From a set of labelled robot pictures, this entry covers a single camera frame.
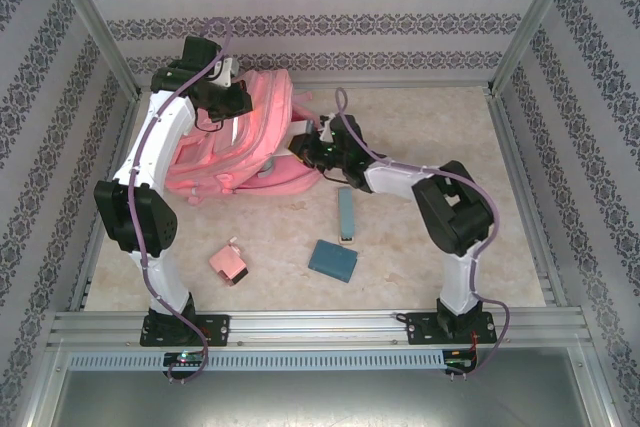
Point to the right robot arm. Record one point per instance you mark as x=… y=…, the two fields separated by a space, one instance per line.
x=450 y=207

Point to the aluminium side rail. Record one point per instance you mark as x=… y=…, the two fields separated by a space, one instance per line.
x=527 y=197
x=84 y=277

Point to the small teal notebook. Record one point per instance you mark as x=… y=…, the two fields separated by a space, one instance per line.
x=332 y=259

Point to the aluminium frame post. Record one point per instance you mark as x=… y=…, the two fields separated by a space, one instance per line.
x=90 y=12
x=535 y=12

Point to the light blue stapler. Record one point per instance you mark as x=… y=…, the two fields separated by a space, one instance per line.
x=346 y=214

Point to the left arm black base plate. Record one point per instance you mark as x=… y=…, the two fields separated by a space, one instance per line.
x=217 y=329

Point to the aluminium back rail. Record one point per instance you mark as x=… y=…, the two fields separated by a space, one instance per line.
x=400 y=86

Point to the pink backpack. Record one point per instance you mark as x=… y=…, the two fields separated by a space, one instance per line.
x=260 y=112

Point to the grey metal sheet panel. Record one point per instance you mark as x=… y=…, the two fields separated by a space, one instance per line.
x=320 y=402

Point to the pink pencil sharpener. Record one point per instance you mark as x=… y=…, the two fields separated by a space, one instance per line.
x=225 y=262

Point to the aluminium mounting rail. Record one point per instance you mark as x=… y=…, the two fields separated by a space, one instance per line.
x=315 y=327

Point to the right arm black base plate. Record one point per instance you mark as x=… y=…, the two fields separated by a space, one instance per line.
x=420 y=327

